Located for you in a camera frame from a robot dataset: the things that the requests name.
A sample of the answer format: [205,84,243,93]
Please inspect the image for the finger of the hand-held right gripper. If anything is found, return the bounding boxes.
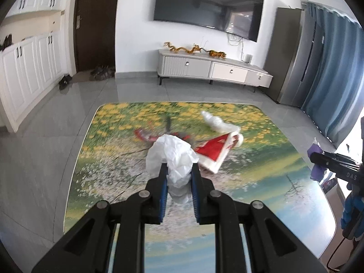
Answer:
[309,151,359,173]

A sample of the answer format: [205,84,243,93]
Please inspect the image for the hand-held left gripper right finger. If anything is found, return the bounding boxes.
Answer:
[191,162,327,273]

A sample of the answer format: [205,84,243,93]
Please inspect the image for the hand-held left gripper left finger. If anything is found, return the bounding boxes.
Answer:
[31,162,168,273]

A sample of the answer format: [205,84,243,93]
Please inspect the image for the purple plastic bag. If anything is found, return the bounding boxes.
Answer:
[308,138,328,181]

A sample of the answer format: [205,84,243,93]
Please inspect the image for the white plastic bag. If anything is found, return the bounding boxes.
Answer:
[146,135,200,204]

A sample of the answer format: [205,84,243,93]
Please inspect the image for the person's right hand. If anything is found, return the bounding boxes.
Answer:
[341,188,360,238]

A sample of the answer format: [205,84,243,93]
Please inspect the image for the red and white packet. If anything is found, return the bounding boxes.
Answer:
[196,132,244,174]

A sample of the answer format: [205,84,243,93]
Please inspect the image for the red and grey wrapper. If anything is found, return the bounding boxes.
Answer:
[134,115,192,145]

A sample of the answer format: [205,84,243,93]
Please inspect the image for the clear plastic bag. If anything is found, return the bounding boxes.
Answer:
[201,110,241,133]

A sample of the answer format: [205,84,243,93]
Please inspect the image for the blue curtain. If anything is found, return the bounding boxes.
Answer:
[300,1,364,149]

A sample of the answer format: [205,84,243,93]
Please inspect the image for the grey refrigerator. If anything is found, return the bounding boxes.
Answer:
[263,7,317,108]

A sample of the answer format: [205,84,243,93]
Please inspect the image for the white television console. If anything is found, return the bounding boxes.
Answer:
[157,49,274,93]

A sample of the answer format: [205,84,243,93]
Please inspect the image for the pair of grey shoes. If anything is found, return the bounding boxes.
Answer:
[89,65,116,81]

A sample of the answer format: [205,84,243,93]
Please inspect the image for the brown doormat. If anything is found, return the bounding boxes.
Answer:
[71,72,94,84]

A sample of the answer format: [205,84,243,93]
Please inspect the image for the small golden dragon figurine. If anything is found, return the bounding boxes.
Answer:
[189,44,210,55]

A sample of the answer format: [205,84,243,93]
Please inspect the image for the long golden dragon figurine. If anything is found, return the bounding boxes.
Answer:
[163,42,190,54]

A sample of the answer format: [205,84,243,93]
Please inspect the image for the pair of black shoes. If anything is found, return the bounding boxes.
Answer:
[58,74,73,90]

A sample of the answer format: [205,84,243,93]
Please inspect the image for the dark brown door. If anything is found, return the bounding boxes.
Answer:
[74,0,121,73]

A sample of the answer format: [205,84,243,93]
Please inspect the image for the white base cabinet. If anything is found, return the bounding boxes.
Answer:
[0,30,65,133]

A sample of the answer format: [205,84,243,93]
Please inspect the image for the black bag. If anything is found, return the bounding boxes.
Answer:
[0,34,13,52]

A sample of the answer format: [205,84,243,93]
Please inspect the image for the white television cable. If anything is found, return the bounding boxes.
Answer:
[226,33,247,58]

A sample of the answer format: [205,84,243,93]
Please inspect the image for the wall-mounted black television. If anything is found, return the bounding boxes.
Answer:
[154,0,265,43]

